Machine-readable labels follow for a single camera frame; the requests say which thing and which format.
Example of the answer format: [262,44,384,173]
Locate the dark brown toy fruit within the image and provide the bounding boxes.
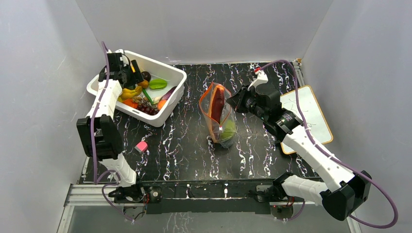
[141,71,152,82]

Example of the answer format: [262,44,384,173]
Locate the brown toy kiwi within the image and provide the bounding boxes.
[137,80,149,89]

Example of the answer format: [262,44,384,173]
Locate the green toy starfruit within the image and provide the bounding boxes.
[149,79,168,90]

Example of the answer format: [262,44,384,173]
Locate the green toy cabbage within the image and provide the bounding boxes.
[220,120,237,142]

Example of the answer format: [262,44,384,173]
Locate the clear orange-zip bag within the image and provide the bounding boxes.
[199,82,237,149]

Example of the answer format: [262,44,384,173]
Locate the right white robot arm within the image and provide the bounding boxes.
[226,83,371,221]

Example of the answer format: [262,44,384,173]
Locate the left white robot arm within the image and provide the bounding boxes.
[76,50,145,203]

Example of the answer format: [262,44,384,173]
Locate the orange toy tomato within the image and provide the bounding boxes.
[122,99,138,109]

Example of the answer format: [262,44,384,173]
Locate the dark red toy grapes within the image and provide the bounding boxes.
[132,96,159,116]

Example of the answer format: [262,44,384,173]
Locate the orange toy peach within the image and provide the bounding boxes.
[157,100,167,110]

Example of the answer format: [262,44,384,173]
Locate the purple toy eggplant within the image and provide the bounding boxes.
[153,86,177,104]

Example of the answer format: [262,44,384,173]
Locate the white plastic bin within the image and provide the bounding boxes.
[87,50,187,127]

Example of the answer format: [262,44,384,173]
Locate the pink eraser block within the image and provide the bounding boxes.
[134,141,148,153]

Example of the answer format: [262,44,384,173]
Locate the black marble table mat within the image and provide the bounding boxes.
[114,63,316,181]

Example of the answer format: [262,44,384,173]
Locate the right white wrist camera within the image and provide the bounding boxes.
[248,68,268,91]

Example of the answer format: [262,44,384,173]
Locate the small whiteboard wooden frame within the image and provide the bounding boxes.
[280,85,333,145]

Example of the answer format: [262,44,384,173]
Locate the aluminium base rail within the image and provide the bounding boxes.
[58,180,361,233]

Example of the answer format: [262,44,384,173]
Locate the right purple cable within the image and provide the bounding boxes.
[254,59,399,230]

